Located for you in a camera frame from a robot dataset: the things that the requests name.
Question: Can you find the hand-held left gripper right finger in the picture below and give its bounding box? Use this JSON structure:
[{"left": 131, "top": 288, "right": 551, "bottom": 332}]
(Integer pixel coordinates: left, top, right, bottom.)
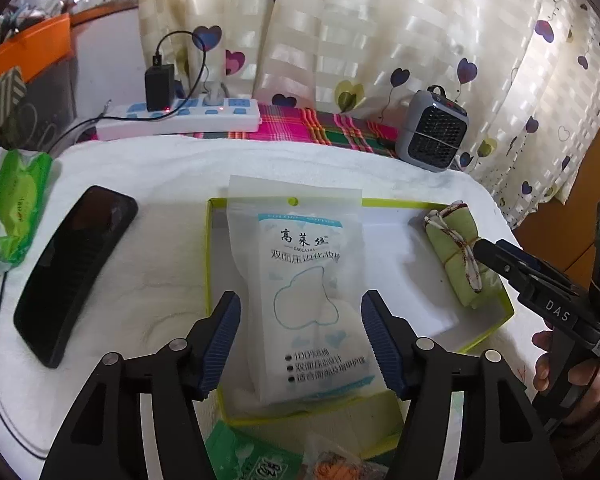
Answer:
[{"left": 361, "top": 289, "right": 556, "bottom": 480}]

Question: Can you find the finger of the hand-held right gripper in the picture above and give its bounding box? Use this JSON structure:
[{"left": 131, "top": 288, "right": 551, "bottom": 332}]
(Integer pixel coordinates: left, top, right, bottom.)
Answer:
[
  {"left": 494, "top": 238, "right": 580, "bottom": 293},
  {"left": 472, "top": 239, "right": 536, "bottom": 302}
]

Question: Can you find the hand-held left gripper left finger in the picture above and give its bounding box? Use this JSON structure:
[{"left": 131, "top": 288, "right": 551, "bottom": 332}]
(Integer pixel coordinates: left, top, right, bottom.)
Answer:
[{"left": 39, "top": 290, "right": 243, "bottom": 480}]

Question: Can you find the green cloth with string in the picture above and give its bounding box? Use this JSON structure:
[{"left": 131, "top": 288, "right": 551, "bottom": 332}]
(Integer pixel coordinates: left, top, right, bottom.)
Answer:
[{"left": 422, "top": 201, "right": 506, "bottom": 309}]

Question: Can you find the lime green box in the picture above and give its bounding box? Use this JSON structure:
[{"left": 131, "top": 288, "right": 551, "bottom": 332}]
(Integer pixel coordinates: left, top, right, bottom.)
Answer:
[{"left": 203, "top": 196, "right": 515, "bottom": 463}]

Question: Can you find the green tea packet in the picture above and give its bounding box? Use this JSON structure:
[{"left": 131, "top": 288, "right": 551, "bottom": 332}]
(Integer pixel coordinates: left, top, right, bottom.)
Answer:
[{"left": 203, "top": 420, "right": 311, "bottom": 480}]

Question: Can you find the white cotton pads bag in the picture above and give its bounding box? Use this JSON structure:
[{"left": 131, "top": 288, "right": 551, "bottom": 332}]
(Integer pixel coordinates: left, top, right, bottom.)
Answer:
[{"left": 226, "top": 175, "right": 381, "bottom": 405}]

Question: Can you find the person's right forearm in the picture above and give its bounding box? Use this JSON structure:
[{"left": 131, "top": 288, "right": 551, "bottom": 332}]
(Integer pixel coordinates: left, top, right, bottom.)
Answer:
[{"left": 550, "top": 402, "right": 600, "bottom": 480}]

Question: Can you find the person's right hand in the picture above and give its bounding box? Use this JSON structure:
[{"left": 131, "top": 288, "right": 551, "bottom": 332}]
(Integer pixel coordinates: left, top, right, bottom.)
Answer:
[{"left": 532, "top": 330, "right": 600, "bottom": 428}]

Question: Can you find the orange printed clear packet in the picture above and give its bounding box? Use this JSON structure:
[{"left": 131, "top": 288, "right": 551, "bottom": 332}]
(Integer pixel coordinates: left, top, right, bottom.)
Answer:
[{"left": 302, "top": 435, "right": 396, "bottom": 480}]

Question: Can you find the small grey heater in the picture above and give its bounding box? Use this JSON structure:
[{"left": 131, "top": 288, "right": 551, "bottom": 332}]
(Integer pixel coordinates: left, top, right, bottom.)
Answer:
[{"left": 395, "top": 86, "right": 470, "bottom": 173}]

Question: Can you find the black smartphone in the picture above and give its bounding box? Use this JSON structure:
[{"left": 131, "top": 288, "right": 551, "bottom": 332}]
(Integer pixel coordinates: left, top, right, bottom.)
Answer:
[{"left": 13, "top": 185, "right": 139, "bottom": 369}]

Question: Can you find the pink plaid cloth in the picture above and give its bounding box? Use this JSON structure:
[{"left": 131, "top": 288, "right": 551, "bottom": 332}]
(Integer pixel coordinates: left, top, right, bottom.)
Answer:
[{"left": 190, "top": 102, "right": 401, "bottom": 161}]

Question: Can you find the white power strip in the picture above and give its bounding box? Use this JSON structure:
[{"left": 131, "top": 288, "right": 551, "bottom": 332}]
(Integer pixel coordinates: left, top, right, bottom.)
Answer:
[{"left": 95, "top": 96, "right": 262, "bottom": 141}]

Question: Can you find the green tissue packet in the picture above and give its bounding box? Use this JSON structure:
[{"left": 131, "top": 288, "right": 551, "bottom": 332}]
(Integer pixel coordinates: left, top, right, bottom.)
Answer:
[{"left": 0, "top": 148, "right": 56, "bottom": 276}]

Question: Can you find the white plug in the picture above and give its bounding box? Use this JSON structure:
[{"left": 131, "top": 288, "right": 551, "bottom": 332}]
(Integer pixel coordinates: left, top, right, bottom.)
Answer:
[{"left": 200, "top": 82, "right": 228, "bottom": 108}]

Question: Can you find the black charger adapter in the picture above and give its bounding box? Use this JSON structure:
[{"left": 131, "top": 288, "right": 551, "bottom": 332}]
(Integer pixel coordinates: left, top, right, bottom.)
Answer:
[{"left": 145, "top": 65, "right": 176, "bottom": 112}]

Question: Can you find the cream curtain with hearts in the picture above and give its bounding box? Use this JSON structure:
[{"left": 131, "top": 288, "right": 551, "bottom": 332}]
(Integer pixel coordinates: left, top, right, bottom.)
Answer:
[{"left": 137, "top": 0, "right": 600, "bottom": 226}]

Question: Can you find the orange-rimmed white table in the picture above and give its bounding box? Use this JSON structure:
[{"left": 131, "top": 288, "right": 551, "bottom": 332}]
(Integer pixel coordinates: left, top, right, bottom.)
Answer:
[{"left": 67, "top": 2, "right": 148, "bottom": 126}]

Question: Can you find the green striped box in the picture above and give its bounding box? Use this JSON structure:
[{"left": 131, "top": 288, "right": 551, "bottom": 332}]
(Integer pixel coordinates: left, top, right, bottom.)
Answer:
[{"left": 0, "top": 67, "right": 28, "bottom": 156}]

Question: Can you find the orange plastic bin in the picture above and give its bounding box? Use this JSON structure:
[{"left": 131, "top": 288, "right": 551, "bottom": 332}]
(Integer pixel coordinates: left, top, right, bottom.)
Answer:
[{"left": 0, "top": 12, "right": 71, "bottom": 86}]

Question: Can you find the clutter of plastic bags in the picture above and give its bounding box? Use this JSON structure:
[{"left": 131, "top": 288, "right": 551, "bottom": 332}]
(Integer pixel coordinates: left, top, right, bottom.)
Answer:
[{"left": 0, "top": 0, "right": 138, "bottom": 36}]

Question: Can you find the black power strip cord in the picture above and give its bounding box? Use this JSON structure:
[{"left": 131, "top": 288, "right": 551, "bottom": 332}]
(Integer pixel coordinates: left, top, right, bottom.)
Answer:
[{"left": 45, "top": 100, "right": 116, "bottom": 156}]

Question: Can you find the black charger cable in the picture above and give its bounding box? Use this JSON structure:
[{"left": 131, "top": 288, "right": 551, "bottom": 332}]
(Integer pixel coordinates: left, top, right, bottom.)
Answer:
[{"left": 150, "top": 30, "right": 211, "bottom": 96}]

